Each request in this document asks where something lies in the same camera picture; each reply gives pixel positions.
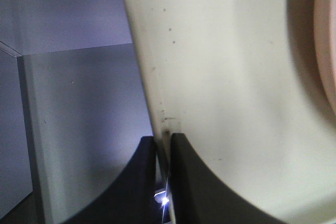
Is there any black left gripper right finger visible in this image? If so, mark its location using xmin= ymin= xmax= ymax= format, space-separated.
xmin=170 ymin=133 xmax=281 ymax=223

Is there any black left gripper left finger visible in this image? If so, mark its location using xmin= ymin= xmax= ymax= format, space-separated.
xmin=65 ymin=136 xmax=156 ymax=223

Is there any cream bear serving tray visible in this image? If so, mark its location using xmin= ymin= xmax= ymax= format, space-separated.
xmin=124 ymin=0 xmax=335 ymax=223

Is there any pink round plate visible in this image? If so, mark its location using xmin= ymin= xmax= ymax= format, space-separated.
xmin=313 ymin=0 xmax=335 ymax=110

